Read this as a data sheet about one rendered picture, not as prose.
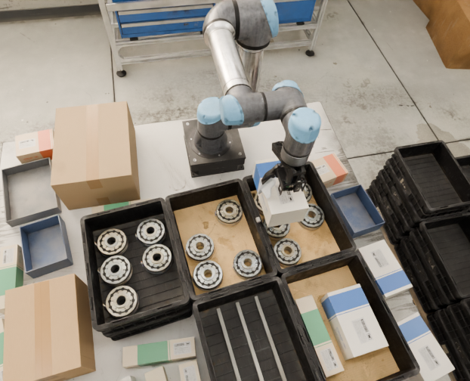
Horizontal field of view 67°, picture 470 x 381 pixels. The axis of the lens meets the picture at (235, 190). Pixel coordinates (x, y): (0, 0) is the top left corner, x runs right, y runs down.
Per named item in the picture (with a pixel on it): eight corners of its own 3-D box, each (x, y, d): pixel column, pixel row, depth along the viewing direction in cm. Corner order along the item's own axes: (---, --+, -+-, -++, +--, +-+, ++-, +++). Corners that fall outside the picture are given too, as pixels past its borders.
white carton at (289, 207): (252, 176, 124) (255, 161, 116) (285, 171, 126) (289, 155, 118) (267, 227, 114) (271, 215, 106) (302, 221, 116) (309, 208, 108)
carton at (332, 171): (314, 193, 162) (318, 184, 156) (301, 172, 168) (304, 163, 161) (343, 181, 166) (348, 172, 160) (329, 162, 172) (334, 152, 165)
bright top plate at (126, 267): (100, 258, 125) (100, 258, 125) (129, 253, 127) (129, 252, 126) (100, 286, 120) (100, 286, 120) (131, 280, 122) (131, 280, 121)
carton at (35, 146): (23, 166, 161) (15, 156, 155) (22, 146, 167) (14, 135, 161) (60, 158, 165) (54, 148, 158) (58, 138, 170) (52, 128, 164)
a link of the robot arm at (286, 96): (259, 79, 91) (270, 111, 86) (301, 75, 93) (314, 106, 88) (255, 102, 98) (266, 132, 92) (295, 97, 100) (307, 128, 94)
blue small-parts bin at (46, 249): (26, 233, 145) (18, 226, 139) (64, 221, 148) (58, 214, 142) (32, 279, 136) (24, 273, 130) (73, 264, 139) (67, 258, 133)
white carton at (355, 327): (320, 299, 124) (326, 292, 117) (350, 290, 127) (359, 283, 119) (344, 360, 115) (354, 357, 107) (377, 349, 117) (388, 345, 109)
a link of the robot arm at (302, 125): (316, 101, 86) (328, 128, 82) (306, 131, 95) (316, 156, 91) (285, 105, 85) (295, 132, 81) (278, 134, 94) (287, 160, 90)
